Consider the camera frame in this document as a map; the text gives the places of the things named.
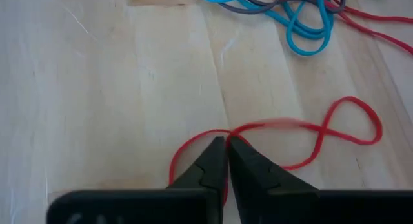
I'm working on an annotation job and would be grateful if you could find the dark purple rubber band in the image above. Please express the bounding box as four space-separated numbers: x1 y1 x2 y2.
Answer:
210 0 347 15

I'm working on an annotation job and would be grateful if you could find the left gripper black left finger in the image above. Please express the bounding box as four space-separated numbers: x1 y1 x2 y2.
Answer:
166 136 226 190

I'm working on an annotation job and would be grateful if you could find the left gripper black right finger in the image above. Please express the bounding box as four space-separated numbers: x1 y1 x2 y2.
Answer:
227 136 320 192

